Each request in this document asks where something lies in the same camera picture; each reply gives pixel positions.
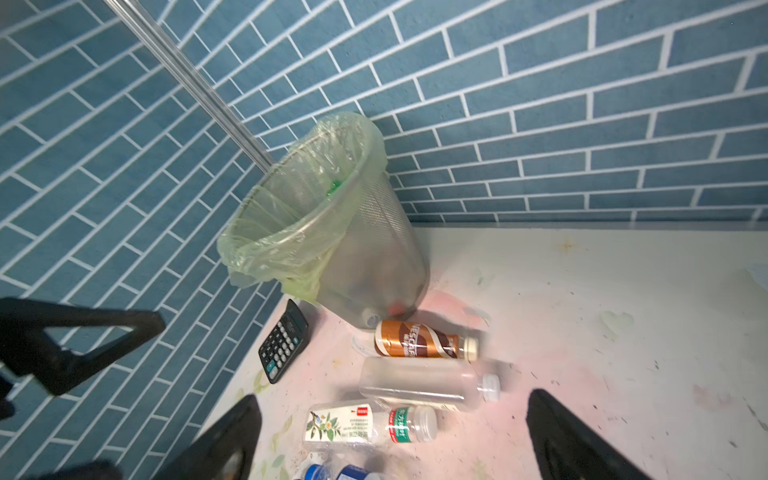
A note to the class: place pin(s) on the black calculator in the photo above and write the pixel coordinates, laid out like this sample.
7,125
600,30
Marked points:
284,343

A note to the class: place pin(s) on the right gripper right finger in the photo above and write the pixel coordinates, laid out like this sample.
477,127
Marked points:
566,448

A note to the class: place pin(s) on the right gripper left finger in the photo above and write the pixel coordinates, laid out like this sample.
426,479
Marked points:
225,450

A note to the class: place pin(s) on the clear frosted bottle white cap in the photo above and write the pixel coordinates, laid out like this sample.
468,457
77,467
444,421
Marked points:
451,385

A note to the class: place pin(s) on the brown coffee bottle left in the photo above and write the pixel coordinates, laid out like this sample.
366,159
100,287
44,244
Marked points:
401,339

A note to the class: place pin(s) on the mesh bin with green bag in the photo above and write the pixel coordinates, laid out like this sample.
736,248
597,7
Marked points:
326,224

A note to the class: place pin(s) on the white tea bottle green label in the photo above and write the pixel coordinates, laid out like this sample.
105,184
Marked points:
361,424

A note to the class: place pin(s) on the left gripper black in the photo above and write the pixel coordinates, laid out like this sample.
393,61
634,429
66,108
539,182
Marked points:
60,471

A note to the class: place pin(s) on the small crushed bottle blue label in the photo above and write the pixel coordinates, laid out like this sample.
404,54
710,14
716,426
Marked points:
317,469

